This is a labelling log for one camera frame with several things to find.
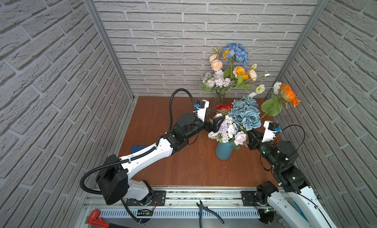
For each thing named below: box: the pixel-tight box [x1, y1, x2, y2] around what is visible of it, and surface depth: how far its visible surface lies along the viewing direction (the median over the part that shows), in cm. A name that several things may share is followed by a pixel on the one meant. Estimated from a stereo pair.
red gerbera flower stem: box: [213, 103, 234, 116], surface depth 70 cm
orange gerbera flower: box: [259, 83, 302, 120], surface depth 57 cm
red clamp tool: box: [86, 209, 110, 228], surface depth 68 cm
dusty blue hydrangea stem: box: [227, 95, 262, 131], surface depth 66 cm
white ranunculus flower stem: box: [248, 81, 282, 99], surface depth 71 cm
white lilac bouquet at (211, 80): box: [201, 69, 232, 92], surface depth 88 cm
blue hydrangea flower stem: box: [222, 42, 249, 80], surface depth 84 cm
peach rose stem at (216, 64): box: [209, 47, 223, 72], surface depth 91 cm
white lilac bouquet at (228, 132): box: [208, 114, 248, 150], surface depth 66 cm
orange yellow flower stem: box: [222, 50, 249, 81], surface depth 81 cm
